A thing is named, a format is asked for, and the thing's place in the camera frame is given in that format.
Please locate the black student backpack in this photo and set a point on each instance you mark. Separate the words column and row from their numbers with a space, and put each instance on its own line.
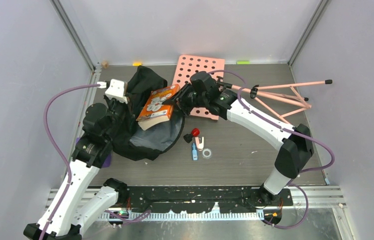
column 131, row 141

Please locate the red black stamp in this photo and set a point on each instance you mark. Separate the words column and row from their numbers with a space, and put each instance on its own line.
column 190, row 136

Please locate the blue small clip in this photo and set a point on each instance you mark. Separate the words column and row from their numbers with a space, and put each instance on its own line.
column 194, row 152

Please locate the purple ball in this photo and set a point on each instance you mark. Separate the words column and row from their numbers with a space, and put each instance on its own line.
column 107, row 161

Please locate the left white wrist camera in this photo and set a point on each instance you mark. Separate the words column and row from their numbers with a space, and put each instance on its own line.
column 115, row 89

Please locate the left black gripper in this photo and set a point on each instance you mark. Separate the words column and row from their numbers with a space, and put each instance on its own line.
column 128, row 114

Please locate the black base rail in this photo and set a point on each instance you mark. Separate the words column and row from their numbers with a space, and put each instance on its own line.
column 201, row 199

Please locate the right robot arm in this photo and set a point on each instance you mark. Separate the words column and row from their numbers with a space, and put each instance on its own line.
column 292, row 142

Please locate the green tape marker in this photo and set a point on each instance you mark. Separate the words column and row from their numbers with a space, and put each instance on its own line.
column 242, row 62

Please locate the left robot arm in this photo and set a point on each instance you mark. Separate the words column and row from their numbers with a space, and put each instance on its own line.
column 65, row 219

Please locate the orange treehouse book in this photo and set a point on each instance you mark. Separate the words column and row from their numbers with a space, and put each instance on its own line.
column 154, row 111

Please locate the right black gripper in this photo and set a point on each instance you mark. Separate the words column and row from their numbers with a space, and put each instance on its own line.
column 179, row 99

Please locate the pink small stapler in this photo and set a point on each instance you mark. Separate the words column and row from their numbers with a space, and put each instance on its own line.
column 199, row 141

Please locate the pink perforated music stand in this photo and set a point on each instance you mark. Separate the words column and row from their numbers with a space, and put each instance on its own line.
column 188, row 65

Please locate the clear tape roll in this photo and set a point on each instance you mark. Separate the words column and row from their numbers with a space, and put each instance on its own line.
column 207, row 153

